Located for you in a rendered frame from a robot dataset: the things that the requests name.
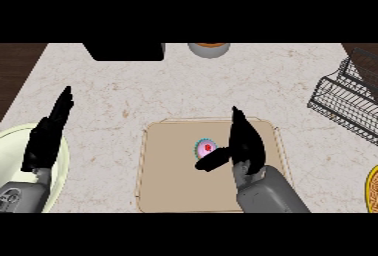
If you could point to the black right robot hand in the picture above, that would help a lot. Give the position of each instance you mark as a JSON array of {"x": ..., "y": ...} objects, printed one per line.
[{"x": 246, "y": 143}]

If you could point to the black box appliance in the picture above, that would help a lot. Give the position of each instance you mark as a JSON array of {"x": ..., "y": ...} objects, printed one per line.
[{"x": 127, "y": 51}]

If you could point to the tan wooden tray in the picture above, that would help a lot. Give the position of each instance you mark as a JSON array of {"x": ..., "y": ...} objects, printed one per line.
[{"x": 172, "y": 180}]

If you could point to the grey pot with orange contents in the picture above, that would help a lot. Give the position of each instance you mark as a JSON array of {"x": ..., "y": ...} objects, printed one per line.
[{"x": 209, "y": 50}]

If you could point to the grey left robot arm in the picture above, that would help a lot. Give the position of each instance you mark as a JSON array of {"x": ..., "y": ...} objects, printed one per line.
[{"x": 27, "y": 193}]

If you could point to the pale yellow-green plate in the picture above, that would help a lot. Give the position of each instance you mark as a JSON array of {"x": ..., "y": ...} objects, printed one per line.
[{"x": 15, "y": 150}]

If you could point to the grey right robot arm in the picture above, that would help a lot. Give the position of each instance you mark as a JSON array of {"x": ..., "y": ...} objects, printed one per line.
[{"x": 268, "y": 190}]

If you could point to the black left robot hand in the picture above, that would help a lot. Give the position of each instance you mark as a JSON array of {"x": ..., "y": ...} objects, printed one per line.
[{"x": 45, "y": 138}]

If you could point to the yellow-rimmed orange bowl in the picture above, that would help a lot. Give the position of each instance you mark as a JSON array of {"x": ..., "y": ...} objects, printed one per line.
[{"x": 372, "y": 191}]

